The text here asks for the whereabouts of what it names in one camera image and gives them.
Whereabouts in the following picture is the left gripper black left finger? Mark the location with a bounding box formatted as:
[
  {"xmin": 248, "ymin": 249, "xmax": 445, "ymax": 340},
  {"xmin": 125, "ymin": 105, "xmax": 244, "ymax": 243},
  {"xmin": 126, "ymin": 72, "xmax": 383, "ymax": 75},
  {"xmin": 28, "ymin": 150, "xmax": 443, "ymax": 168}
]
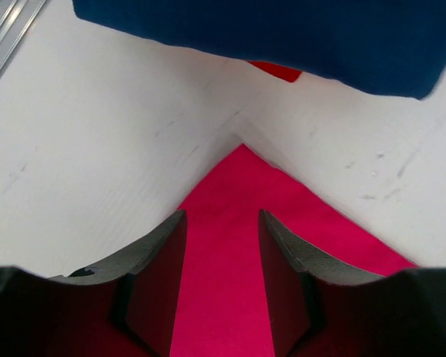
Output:
[{"xmin": 0, "ymin": 210, "xmax": 187, "ymax": 356}]

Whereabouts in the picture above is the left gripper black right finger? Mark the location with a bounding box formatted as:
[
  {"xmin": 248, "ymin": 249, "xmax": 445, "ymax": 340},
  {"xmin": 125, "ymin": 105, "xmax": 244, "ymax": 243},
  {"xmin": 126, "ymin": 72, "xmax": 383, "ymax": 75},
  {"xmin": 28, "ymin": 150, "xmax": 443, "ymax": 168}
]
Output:
[{"xmin": 258, "ymin": 210, "xmax": 446, "ymax": 356}]

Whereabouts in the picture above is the magenta t shirt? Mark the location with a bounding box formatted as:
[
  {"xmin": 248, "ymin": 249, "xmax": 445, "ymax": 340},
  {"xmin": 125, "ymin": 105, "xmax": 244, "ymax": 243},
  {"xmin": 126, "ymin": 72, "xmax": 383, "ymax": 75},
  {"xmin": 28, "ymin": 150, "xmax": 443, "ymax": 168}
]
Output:
[{"xmin": 169, "ymin": 145, "xmax": 412, "ymax": 356}]

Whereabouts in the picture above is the folded orange t shirt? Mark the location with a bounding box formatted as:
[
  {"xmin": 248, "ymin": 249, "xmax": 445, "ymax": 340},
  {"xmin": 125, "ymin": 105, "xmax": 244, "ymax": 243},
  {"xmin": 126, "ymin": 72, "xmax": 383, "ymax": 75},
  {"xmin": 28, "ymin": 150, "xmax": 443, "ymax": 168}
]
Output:
[{"xmin": 248, "ymin": 61, "xmax": 303, "ymax": 83}]

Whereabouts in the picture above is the folded blue t shirt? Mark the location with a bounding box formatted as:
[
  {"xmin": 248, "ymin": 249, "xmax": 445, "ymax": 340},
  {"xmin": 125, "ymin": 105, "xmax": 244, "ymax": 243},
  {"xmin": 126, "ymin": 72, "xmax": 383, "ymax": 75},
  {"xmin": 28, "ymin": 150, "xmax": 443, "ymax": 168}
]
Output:
[{"xmin": 73, "ymin": 0, "xmax": 446, "ymax": 100}]

